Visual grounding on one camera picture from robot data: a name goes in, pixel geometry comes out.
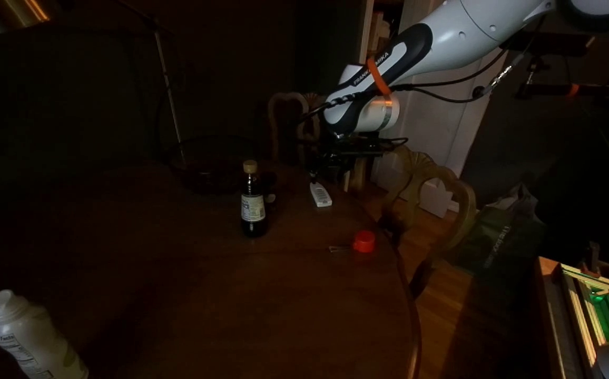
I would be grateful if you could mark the red plastic cup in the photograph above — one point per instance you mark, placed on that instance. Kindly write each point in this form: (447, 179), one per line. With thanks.
(364, 243)

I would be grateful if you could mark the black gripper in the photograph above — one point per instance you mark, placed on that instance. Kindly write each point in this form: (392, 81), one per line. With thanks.
(338, 151)

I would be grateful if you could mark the white remote control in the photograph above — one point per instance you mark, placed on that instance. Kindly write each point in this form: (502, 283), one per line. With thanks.
(318, 194)

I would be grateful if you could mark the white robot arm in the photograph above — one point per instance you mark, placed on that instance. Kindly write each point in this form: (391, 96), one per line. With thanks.
(454, 33)

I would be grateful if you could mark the ornate wooden chair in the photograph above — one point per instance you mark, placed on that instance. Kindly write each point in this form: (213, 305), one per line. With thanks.
(434, 189)

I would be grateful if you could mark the dark glass bottle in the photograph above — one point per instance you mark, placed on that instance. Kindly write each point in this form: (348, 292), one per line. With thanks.
(253, 213)

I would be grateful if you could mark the wooden shelf with items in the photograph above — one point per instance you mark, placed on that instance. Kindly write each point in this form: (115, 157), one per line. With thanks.
(575, 309)

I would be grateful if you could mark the white plastic bottle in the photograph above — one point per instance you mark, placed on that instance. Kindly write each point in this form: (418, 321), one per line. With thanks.
(35, 341)

